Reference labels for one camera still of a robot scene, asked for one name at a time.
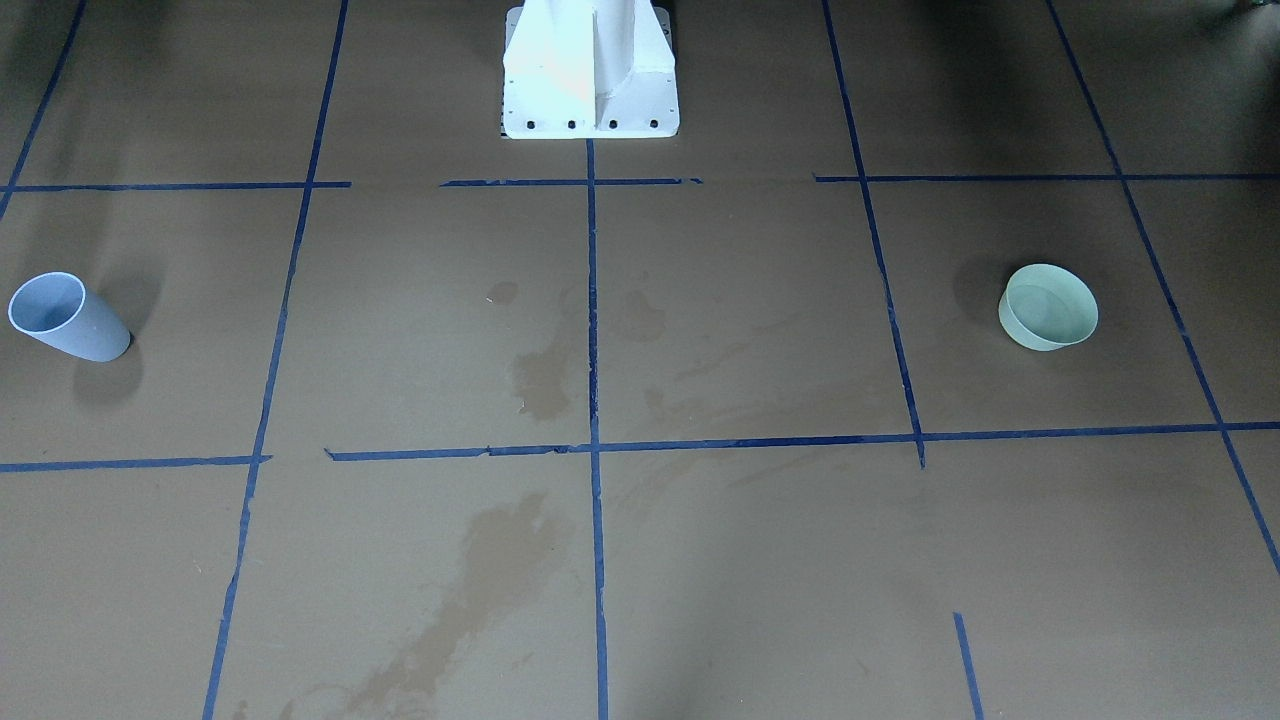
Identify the green plastic bowl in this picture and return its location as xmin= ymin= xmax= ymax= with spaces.
xmin=998 ymin=263 xmax=1100 ymax=352

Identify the blue plastic cup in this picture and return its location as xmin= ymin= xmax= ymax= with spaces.
xmin=6 ymin=272 xmax=131 ymax=363

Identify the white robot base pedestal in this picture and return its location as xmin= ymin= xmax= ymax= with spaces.
xmin=500 ymin=1 xmax=681 ymax=141

